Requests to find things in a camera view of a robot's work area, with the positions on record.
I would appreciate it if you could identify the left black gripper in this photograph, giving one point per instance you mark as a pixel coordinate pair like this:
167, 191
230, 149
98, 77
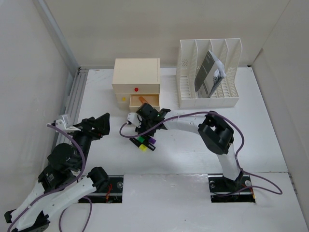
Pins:
102, 126

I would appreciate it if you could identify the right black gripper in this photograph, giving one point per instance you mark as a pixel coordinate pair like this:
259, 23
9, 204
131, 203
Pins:
141, 129

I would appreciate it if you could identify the orange highlighter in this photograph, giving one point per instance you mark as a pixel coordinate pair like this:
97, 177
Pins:
142, 99

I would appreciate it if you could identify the drawer blue knob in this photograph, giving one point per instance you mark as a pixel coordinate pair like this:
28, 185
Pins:
136, 101

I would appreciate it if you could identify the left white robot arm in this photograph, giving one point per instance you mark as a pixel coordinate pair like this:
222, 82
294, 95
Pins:
63, 181

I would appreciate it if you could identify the purple capped black highlighter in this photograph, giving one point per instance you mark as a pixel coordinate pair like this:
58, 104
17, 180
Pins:
151, 140

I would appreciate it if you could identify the green capped black highlighter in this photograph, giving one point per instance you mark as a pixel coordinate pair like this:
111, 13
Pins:
136, 142

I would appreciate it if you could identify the black marker pen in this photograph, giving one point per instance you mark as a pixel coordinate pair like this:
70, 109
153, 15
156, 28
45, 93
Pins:
150, 146

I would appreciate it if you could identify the yellow highlighter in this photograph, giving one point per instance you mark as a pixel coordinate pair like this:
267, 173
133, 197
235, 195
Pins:
143, 147

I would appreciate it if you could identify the cream drawer cabinet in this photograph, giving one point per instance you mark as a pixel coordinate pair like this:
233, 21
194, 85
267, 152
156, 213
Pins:
136, 71

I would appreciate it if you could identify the white mesh file organizer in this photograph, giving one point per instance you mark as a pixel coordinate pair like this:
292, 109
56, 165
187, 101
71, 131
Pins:
190, 58

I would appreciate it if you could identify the dark grey booklet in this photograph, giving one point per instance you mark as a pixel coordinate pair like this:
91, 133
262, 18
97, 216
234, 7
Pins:
209, 76

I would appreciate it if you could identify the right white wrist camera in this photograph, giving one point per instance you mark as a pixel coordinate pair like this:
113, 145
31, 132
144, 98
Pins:
133, 118

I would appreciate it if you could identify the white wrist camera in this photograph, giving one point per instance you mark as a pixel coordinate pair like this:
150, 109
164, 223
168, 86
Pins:
133, 118
64, 123

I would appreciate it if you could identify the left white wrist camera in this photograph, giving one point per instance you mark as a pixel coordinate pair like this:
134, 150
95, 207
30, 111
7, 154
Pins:
64, 123

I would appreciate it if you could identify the aluminium rail frame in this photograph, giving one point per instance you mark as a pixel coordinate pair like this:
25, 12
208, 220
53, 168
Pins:
74, 99

